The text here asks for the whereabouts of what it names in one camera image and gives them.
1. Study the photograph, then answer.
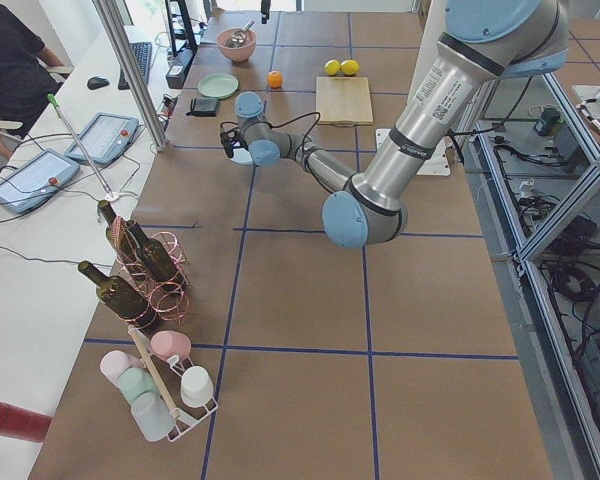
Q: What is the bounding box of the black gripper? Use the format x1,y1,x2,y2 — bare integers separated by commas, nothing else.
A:
220,0,271,158

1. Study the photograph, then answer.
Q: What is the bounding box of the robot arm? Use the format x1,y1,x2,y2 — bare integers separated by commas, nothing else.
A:
220,0,571,248

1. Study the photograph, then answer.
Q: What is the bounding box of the mint green plate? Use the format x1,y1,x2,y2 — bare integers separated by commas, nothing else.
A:
197,73,239,100

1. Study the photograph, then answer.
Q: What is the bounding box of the pink bowl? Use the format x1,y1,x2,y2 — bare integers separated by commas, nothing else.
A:
215,28,256,63

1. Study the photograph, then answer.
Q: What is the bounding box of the orange mandarin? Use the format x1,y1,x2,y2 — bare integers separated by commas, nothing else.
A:
267,70,284,89

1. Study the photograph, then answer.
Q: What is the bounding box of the metal scoop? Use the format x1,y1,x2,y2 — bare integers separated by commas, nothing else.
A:
224,19,255,48

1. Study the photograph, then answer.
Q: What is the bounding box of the dark grey folded cloth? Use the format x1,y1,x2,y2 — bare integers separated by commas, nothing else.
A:
186,97,220,117

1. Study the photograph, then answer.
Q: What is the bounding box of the yellow lemon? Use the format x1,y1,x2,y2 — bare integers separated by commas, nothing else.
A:
340,59,360,76
324,59,341,77

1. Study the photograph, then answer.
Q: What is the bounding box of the bamboo cutting board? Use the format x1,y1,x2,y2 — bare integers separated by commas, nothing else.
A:
315,76,374,126

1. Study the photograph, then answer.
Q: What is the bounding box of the black keyboard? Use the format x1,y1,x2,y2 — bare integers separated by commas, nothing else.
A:
117,41,154,92

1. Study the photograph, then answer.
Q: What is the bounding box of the blue teach pendant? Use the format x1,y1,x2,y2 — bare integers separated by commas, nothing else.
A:
0,149,80,214
78,112,140,167

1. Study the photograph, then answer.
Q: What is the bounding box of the black computer mouse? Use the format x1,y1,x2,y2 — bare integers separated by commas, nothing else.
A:
86,76,110,90

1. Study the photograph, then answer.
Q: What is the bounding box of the metal rod green tip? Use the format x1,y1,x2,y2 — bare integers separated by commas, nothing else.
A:
47,94,120,202

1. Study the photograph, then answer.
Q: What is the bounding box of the person in black shirt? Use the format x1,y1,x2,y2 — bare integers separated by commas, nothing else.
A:
0,4,63,159

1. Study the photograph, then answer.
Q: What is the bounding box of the dark green wine bottle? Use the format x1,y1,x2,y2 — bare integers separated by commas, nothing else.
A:
78,260,160,333

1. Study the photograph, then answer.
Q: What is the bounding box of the pink plastic cup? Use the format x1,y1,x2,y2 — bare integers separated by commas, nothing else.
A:
150,330,192,361

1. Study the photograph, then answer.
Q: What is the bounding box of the white plastic cup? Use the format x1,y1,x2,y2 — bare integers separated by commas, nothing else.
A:
180,366,214,408

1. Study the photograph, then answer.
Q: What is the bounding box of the pale lilac plastic cup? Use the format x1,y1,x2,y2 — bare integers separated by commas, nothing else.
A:
99,350,144,386

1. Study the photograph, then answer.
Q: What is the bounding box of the mint green plastic cup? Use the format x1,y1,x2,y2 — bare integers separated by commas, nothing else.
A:
116,367,159,405

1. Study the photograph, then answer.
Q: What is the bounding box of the grey-blue plastic cup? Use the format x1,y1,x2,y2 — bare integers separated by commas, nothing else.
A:
130,392,175,442

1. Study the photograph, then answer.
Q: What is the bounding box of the red cylinder tube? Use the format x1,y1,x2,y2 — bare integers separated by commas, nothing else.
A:
0,402,52,443

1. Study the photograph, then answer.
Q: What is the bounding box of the aluminium frame post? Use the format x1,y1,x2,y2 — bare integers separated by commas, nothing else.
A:
93,0,167,152

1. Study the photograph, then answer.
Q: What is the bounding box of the copper wire bottle rack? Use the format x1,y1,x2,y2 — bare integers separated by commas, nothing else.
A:
106,215,191,325

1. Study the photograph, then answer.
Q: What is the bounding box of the wooden rack handle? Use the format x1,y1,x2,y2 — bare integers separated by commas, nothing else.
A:
128,328,180,420

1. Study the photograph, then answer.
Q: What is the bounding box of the white wire cup rack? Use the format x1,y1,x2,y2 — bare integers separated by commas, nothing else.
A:
136,328,218,443

